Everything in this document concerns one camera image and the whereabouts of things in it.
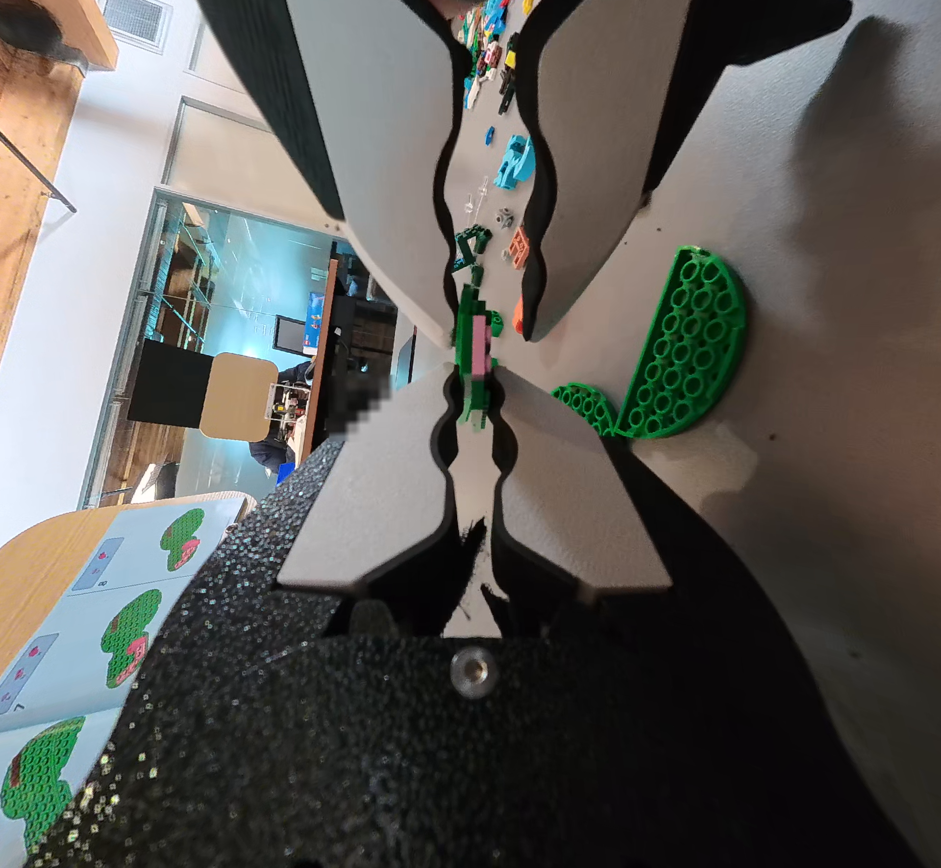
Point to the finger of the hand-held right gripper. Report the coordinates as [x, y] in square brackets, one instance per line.
[603, 133]
[375, 133]

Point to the grey flat panel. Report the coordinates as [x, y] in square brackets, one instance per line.
[406, 361]

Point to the wooden booklet stand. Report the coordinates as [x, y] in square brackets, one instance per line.
[37, 559]

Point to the green half-round lego plate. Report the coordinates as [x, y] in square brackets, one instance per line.
[584, 401]
[687, 354]

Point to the dark green lego pieces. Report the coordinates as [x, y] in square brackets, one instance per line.
[470, 243]

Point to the coral lego plate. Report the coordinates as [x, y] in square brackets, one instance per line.
[520, 247]

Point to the green lego plate assembly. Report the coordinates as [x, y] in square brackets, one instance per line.
[474, 405]

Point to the small grey lego piece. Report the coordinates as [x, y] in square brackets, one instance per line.
[503, 218]

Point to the teal lego piece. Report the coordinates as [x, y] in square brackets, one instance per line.
[514, 162]

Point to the lego instruction booklet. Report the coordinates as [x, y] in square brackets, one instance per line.
[151, 578]

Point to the clear lego piece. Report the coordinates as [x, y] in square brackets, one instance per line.
[478, 196]

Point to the long wooden desk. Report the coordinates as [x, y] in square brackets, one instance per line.
[318, 368]

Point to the black panel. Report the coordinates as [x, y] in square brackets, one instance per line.
[169, 383]

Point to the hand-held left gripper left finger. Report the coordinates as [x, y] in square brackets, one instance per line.
[367, 515]

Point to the orange lego piece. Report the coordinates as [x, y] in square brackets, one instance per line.
[517, 317]

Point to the small dark monitor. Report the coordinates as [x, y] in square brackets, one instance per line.
[288, 333]

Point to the tan rounded board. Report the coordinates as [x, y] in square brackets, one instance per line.
[239, 398]

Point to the pink lego brick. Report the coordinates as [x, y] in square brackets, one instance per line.
[481, 346]

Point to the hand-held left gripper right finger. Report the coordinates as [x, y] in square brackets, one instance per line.
[581, 508]

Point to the white air vent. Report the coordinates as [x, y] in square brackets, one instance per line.
[132, 12]

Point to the blue storage bin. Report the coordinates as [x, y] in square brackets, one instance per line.
[284, 476]

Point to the blue lego box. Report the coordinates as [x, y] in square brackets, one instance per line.
[314, 324]

